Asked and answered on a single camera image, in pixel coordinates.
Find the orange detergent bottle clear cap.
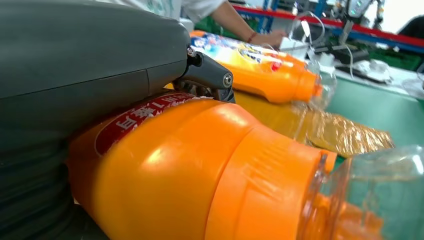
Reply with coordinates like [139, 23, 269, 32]
[190, 30, 337, 110]
[66, 92, 424, 240]

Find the person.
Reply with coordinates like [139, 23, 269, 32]
[96, 0, 289, 47]

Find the red metal beam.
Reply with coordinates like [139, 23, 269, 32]
[231, 4, 424, 47]

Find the white table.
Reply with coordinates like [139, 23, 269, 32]
[281, 36, 424, 99]

